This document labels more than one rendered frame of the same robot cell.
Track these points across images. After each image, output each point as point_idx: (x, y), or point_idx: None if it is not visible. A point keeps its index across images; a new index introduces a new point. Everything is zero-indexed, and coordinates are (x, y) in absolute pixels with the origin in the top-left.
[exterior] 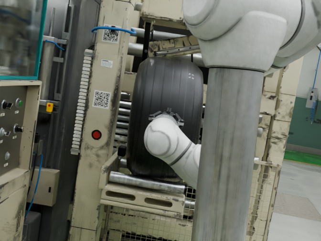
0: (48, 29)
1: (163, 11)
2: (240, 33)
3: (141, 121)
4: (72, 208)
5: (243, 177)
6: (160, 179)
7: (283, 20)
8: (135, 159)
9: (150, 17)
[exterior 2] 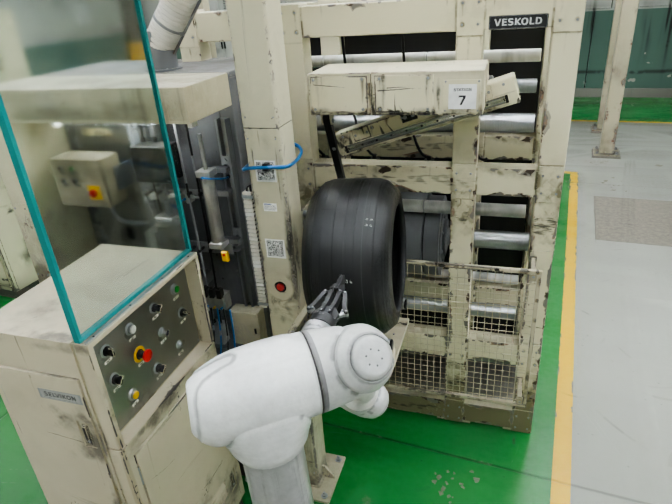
0: (205, 151)
1: (338, 104)
2: (239, 450)
3: (312, 291)
4: None
5: None
6: None
7: (294, 419)
8: None
9: (324, 114)
